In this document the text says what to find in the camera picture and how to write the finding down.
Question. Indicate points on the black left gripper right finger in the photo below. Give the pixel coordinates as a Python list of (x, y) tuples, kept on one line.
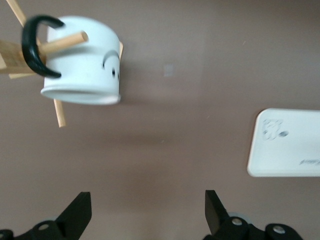
[(217, 217)]

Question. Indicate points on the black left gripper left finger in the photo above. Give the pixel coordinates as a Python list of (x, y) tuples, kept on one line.
[(72, 217)]

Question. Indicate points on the wooden cup rack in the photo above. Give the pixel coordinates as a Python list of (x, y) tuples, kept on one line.
[(10, 55)]

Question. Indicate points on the cream rabbit print tray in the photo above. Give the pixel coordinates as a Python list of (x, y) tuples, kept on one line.
[(287, 155)]

